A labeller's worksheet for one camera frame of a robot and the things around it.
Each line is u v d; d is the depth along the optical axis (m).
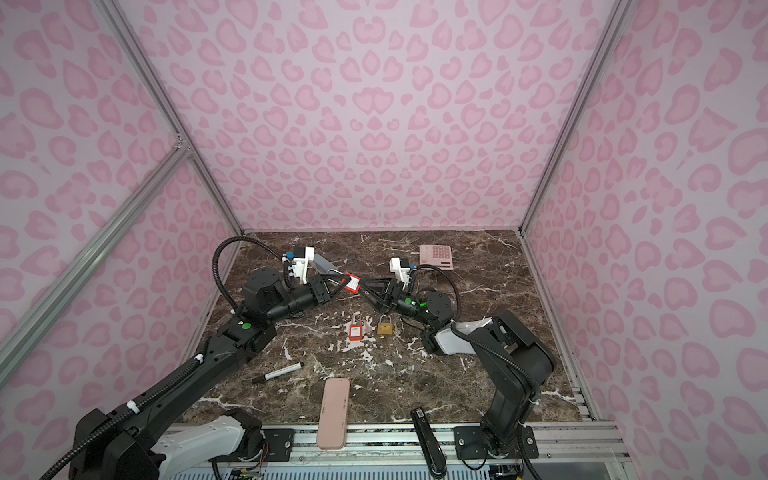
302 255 0.68
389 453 0.72
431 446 0.69
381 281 0.70
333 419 0.76
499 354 0.45
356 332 0.90
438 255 1.10
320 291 0.63
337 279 0.70
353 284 0.70
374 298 0.74
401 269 0.75
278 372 0.84
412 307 0.70
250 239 0.64
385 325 0.93
